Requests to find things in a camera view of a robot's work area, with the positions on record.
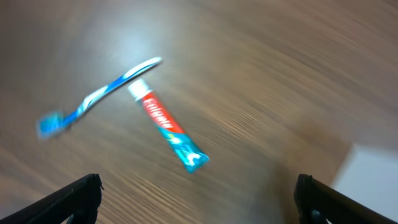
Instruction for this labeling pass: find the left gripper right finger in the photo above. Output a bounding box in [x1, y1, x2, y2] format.
[294, 174, 397, 224]

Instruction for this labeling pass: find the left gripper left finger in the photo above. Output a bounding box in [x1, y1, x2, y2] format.
[1, 174, 103, 224]

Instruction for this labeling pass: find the blue white toothbrush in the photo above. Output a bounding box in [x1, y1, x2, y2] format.
[36, 57, 162, 139]

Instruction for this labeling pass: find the Colgate toothpaste tube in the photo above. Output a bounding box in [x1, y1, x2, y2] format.
[128, 79, 210, 173]

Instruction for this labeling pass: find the white cardboard box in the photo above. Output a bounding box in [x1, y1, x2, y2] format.
[332, 144, 397, 222]

